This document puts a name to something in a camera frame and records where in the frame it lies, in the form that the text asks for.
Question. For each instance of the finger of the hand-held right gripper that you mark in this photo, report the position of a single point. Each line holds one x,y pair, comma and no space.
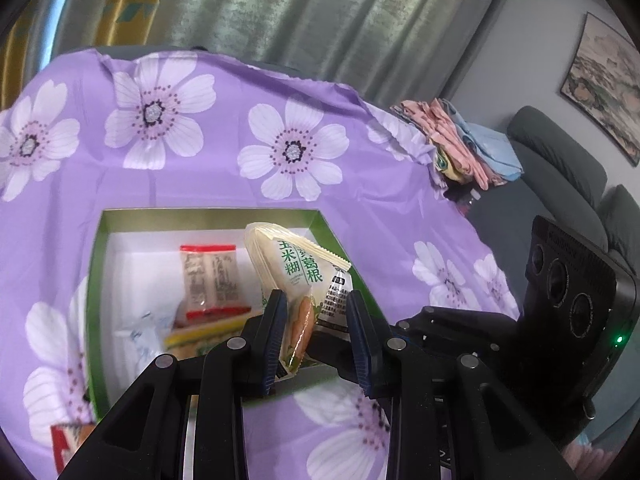
480,344
465,316

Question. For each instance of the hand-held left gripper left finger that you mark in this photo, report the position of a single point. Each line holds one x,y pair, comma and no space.
277,345

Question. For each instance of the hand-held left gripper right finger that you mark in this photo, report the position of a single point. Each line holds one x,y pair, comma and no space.
357,345

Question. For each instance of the yellow snack packet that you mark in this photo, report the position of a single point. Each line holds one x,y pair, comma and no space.
200,340

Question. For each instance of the cream green-print snack packet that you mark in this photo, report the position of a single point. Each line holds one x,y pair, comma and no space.
295,265

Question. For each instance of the red-ended snack packet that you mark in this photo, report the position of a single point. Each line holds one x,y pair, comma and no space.
67,442
210,280

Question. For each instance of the green cardboard box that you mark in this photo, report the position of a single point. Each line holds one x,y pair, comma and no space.
145,270

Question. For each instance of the white crinkled snack wrapper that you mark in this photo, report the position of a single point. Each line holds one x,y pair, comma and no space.
142,337

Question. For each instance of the grey sofa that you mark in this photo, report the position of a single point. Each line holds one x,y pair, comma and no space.
550,160

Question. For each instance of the purple floral cloth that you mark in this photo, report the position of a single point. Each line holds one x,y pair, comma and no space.
350,185

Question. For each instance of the light blue folded cloth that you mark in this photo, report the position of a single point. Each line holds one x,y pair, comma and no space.
492,152

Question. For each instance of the pink folded clothes pile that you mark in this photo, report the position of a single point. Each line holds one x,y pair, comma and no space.
440,135

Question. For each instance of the framed landscape painting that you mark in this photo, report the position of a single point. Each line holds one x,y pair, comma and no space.
605,80

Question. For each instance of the grey-green curtain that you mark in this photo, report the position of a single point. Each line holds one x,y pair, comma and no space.
325,10

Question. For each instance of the yellow deer-print curtain panel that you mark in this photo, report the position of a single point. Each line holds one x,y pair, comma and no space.
130,5
12,70

